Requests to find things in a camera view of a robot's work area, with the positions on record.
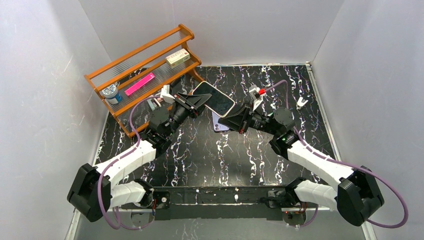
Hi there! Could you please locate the white cardboard box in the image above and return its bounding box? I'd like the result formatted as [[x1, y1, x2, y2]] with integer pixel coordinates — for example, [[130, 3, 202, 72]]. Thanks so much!
[[165, 48, 191, 69]]

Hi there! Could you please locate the phone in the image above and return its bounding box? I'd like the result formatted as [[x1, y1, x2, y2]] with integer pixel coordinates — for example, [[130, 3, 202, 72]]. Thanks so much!
[[192, 81, 236, 118]]

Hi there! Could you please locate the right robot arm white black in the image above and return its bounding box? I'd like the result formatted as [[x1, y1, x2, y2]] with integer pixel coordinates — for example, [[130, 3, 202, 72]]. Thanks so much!
[[218, 103, 385, 227]]

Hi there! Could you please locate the pink flat box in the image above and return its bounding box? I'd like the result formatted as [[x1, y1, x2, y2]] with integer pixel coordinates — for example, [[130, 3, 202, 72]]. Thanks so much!
[[124, 72, 155, 96]]

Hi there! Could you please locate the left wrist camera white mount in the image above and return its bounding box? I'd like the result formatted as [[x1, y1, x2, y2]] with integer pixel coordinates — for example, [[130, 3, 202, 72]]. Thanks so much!
[[160, 84, 175, 104]]

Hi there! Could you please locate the orange wooden shelf rack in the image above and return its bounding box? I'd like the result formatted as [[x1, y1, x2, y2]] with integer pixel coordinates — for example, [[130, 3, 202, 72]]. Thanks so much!
[[84, 24, 203, 138]]

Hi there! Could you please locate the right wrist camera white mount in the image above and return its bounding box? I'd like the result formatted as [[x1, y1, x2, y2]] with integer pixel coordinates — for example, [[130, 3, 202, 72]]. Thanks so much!
[[248, 84, 266, 111]]

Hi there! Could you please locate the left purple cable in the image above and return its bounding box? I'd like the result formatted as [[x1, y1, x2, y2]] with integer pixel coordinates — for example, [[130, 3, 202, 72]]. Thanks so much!
[[97, 95, 163, 232]]

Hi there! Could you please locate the lavender phone case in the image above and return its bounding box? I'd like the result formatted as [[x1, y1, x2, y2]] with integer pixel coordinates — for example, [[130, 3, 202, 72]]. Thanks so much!
[[211, 111, 230, 133]]

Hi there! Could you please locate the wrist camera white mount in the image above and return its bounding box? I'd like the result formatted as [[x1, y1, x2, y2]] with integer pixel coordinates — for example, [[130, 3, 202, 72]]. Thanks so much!
[[248, 84, 266, 111], [160, 84, 175, 104]]

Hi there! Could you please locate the teal white stapler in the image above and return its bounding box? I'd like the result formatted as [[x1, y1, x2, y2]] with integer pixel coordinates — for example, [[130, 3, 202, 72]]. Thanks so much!
[[147, 98, 162, 111]]

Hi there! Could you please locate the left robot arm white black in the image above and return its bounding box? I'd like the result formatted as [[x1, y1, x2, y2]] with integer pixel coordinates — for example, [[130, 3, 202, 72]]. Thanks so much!
[[66, 92, 212, 229]]

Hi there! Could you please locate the small black object on shelf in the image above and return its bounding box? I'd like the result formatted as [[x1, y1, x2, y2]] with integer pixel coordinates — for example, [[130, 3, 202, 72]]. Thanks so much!
[[170, 78, 182, 88]]

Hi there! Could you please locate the white staple remover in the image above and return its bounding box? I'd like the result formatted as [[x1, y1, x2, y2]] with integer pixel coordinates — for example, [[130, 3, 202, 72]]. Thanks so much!
[[296, 96, 308, 110]]

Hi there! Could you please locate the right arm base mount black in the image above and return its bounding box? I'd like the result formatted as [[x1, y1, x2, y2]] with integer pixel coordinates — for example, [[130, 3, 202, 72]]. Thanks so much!
[[260, 177, 308, 213]]

